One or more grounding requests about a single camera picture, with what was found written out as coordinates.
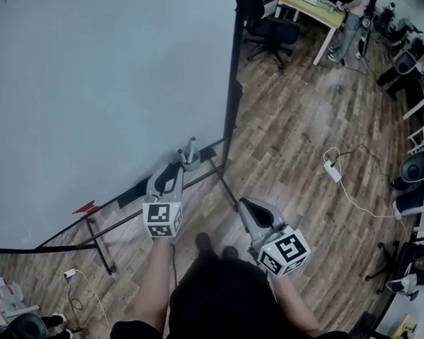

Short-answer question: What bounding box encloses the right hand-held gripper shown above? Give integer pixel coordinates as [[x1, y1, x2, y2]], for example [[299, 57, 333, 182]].
[[236, 193, 313, 281]]

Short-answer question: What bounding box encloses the white charger cable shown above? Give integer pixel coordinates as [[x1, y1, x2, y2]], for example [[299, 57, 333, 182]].
[[73, 267, 113, 333]]

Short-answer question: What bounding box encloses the white plastic bag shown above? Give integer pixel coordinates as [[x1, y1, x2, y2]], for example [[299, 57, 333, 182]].
[[385, 273, 424, 303]]

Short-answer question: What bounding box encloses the long white power cable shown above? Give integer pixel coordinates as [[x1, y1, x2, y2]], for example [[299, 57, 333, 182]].
[[321, 143, 411, 243]]

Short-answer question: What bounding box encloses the thin black cable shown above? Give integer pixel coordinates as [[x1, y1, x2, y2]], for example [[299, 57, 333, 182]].
[[332, 142, 394, 181]]

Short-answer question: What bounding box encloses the clear plastic bag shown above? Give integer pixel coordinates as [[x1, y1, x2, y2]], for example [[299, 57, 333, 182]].
[[0, 275, 26, 318]]

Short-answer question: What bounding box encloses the person's black clothing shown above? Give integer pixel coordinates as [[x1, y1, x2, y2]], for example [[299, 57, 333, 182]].
[[98, 243, 351, 339]]

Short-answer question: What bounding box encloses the yellow desk with white legs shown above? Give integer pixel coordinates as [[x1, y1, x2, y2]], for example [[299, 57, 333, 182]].
[[273, 0, 352, 69]]

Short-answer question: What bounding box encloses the grey marker with blue cap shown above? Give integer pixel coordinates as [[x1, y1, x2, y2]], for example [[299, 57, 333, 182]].
[[185, 136, 200, 163]]

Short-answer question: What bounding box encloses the white table frame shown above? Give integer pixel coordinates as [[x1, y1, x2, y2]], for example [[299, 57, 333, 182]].
[[399, 73, 424, 121]]

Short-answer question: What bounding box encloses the looped black cable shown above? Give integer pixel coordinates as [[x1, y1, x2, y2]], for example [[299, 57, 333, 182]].
[[65, 277, 91, 337]]

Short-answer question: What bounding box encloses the person's black right shoe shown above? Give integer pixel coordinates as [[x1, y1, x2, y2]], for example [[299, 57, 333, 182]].
[[222, 245, 240, 262]]

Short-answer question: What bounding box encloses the white chair frame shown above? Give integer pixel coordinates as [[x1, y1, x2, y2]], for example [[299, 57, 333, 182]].
[[406, 125, 424, 156]]

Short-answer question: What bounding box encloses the person's right forearm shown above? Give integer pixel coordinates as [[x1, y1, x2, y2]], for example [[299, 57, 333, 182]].
[[271, 271, 323, 338]]

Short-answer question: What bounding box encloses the yellow box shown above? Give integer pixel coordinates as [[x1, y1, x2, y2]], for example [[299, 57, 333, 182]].
[[392, 313, 420, 339]]

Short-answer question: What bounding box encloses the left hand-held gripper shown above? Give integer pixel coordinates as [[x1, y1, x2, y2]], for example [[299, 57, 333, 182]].
[[139, 162, 188, 241]]

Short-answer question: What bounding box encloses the upright black and white scooter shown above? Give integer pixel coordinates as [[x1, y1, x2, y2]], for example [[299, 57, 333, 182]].
[[353, 14, 374, 60]]

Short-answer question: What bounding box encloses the grey marker holder cup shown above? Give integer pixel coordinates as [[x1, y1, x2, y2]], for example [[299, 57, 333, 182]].
[[179, 151, 202, 173]]

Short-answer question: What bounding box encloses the white power strip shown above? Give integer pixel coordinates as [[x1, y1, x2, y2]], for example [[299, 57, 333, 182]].
[[322, 159, 343, 185]]

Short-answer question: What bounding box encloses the whiteboard on black stand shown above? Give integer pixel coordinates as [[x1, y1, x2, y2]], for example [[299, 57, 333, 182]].
[[0, 0, 258, 282]]

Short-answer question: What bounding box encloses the person's black shoe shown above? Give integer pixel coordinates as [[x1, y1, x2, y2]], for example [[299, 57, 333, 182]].
[[195, 231, 214, 261], [222, 245, 240, 262]]

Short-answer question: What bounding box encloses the person's left forearm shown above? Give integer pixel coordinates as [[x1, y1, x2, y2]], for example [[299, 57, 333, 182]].
[[129, 234, 177, 335]]

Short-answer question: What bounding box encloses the person's black left shoe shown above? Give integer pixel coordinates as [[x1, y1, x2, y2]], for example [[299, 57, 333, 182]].
[[195, 231, 214, 261]]

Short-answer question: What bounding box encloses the black office chair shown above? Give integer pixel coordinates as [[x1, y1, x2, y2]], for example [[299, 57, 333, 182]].
[[239, 0, 304, 73], [362, 232, 424, 304]]

